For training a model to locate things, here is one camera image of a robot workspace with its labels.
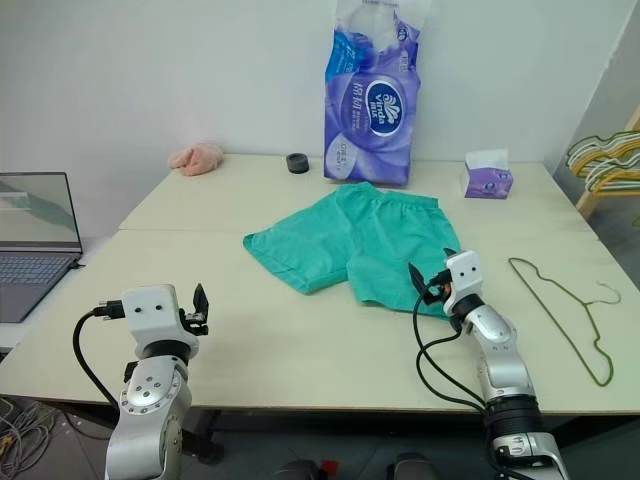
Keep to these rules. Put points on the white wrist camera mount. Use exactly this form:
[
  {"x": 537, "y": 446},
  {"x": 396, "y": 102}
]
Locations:
[
  {"x": 150, "y": 310},
  {"x": 465, "y": 275}
]

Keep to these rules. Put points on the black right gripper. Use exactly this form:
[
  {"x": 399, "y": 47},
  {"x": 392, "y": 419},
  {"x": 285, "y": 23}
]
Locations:
[{"x": 439, "y": 287}]

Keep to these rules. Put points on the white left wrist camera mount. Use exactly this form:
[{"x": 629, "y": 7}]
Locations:
[{"x": 150, "y": 310}]

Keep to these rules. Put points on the grey laptop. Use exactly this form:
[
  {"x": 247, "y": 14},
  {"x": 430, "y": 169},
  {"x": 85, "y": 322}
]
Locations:
[{"x": 35, "y": 250}]

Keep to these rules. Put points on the hangers on wooden rack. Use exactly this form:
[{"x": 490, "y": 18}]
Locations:
[{"x": 586, "y": 202}]

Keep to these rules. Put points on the pink fluffy cloth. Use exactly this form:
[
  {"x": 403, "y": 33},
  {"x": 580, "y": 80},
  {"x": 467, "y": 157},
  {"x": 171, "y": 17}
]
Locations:
[{"x": 197, "y": 159}]

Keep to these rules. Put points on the black round cap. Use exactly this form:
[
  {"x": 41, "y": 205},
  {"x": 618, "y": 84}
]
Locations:
[{"x": 298, "y": 164}]

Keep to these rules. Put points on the green hanger on rack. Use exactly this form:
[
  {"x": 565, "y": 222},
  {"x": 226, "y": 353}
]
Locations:
[{"x": 607, "y": 137}]

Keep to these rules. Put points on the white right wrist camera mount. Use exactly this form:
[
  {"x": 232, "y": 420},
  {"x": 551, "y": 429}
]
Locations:
[{"x": 465, "y": 275}]

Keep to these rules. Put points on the green shorts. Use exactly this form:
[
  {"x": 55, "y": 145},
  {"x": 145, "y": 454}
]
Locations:
[{"x": 325, "y": 240}]

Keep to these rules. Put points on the purple tissue box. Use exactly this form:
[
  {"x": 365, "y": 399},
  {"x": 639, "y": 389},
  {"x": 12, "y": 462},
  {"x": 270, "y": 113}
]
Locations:
[{"x": 487, "y": 180}]

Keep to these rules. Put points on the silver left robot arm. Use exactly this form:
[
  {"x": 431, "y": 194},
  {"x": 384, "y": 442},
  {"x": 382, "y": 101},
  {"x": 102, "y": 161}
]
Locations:
[{"x": 150, "y": 400}]

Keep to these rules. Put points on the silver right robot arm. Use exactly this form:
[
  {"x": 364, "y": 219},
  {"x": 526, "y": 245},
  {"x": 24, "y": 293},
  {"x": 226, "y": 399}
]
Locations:
[{"x": 500, "y": 360}]

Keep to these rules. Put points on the purple tissue roll pack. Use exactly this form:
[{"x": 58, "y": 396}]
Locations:
[{"x": 370, "y": 110}]

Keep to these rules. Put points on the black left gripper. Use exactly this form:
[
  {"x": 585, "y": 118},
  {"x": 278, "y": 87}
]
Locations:
[{"x": 197, "y": 325}]

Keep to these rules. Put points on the black table leg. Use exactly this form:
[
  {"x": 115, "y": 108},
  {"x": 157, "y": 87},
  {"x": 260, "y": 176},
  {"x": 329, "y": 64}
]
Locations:
[{"x": 202, "y": 435}]

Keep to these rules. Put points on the dark rounded shape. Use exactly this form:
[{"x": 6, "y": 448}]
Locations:
[{"x": 412, "y": 467}]

